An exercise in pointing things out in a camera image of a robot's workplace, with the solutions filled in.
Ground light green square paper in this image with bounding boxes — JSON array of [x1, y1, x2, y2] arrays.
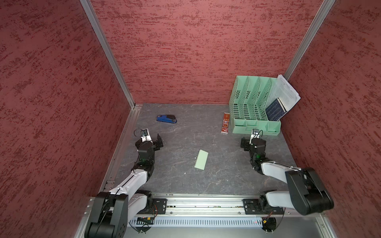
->
[[194, 150, 208, 170]]

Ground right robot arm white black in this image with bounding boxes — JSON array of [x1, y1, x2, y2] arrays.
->
[[240, 137, 334, 216]]

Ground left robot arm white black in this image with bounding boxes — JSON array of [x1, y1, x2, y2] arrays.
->
[[84, 129, 163, 238]]

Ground red card box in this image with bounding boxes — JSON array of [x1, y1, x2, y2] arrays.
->
[[221, 113, 230, 134]]

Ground blue black stapler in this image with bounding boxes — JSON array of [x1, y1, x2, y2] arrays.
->
[[156, 115, 177, 124]]

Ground dark blue booklet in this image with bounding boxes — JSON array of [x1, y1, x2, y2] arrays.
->
[[266, 98, 287, 121]]

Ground green plastic file organizer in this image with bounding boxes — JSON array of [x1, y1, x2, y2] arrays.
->
[[229, 75, 281, 136]]

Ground white printed paper sheets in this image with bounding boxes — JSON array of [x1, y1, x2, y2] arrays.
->
[[266, 74, 301, 112]]

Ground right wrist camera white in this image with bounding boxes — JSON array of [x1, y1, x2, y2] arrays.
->
[[250, 129, 261, 140]]

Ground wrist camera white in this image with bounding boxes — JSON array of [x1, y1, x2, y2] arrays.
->
[[250, 129, 261, 140], [140, 129, 152, 142]]

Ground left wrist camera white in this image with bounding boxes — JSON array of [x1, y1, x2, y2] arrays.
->
[[140, 129, 152, 142]]

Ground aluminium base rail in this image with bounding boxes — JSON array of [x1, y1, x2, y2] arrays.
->
[[86, 194, 322, 217]]

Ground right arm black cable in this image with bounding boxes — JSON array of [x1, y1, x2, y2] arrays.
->
[[260, 208, 286, 233]]

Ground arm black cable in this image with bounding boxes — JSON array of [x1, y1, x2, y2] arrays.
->
[[127, 205, 158, 234], [260, 208, 286, 233]]

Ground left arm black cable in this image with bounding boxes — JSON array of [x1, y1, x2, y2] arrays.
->
[[127, 205, 158, 234]]

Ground left aluminium corner post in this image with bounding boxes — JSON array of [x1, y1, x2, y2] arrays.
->
[[80, 0, 136, 108]]

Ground aluminium corner post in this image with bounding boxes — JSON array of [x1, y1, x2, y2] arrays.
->
[[80, 0, 136, 108], [283, 0, 336, 80]]

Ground right aluminium corner post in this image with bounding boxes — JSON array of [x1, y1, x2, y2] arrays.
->
[[283, 0, 336, 80]]

